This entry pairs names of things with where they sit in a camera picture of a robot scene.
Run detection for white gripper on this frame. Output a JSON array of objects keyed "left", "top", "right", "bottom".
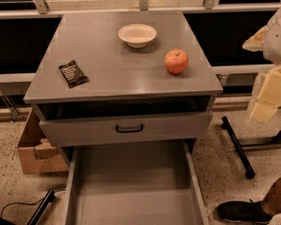
[{"left": 243, "top": 8, "right": 281, "bottom": 123}]

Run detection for red apple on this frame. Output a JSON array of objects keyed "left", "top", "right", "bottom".
[{"left": 164, "top": 49, "right": 188, "bottom": 74}]

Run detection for grey open middle drawer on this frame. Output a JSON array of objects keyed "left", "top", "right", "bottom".
[{"left": 61, "top": 141, "right": 210, "bottom": 225}]

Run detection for grey drawer cabinet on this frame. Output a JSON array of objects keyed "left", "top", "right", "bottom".
[{"left": 22, "top": 9, "right": 224, "bottom": 167}]

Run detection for grey top drawer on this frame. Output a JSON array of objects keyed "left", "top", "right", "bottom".
[{"left": 39, "top": 112, "right": 213, "bottom": 147}]

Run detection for black metal stand leg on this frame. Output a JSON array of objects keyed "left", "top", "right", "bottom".
[{"left": 221, "top": 116, "right": 281, "bottom": 179}]

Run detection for white paper bowl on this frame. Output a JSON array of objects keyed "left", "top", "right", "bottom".
[{"left": 118, "top": 23, "right": 157, "bottom": 49}]

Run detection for person's bare leg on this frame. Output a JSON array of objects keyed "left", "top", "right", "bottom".
[{"left": 261, "top": 178, "right": 281, "bottom": 216}]

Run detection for black sneaker shoe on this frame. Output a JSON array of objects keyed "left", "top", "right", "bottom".
[{"left": 216, "top": 201, "right": 273, "bottom": 224}]

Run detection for black snack packet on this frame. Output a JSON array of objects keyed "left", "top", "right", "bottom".
[{"left": 58, "top": 60, "right": 89, "bottom": 88}]

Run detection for brown cardboard box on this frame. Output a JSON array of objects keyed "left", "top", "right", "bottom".
[{"left": 17, "top": 111, "right": 68, "bottom": 174}]

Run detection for black drawer handle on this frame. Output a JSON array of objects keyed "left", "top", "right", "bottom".
[{"left": 115, "top": 124, "right": 144, "bottom": 133}]

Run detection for black cable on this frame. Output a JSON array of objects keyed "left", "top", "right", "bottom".
[{"left": 0, "top": 187, "right": 67, "bottom": 219}]

